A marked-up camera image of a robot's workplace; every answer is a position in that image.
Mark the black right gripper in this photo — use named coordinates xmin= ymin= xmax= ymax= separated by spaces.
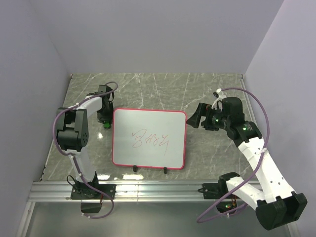
xmin=186 ymin=102 xmax=230 ymax=131

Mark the green whiteboard eraser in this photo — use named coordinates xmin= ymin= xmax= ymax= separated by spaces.
xmin=103 ymin=121 xmax=112 ymax=129

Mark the pink framed whiteboard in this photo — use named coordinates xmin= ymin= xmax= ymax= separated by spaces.
xmin=112 ymin=108 xmax=187 ymax=170

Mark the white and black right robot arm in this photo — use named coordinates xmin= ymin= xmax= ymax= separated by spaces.
xmin=186 ymin=97 xmax=308 ymax=230

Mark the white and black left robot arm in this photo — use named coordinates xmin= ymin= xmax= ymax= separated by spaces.
xmin=53 ymin=83 xmax=116 ymax=199

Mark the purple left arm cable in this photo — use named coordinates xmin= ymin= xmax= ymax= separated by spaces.
xmin=53 ymin=81 xmax=119 ymax=219

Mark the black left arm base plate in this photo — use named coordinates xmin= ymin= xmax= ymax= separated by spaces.
xmin=71 ymin=184 xmax=117 ymax=200

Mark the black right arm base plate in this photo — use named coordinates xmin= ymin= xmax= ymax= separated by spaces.
xmin=197 ymin=183 xmax=228 ymax=199

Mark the aluminium mounting rail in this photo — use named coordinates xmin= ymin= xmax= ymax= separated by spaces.
xmin=28 ymin=181 xmax=266 ymax=202

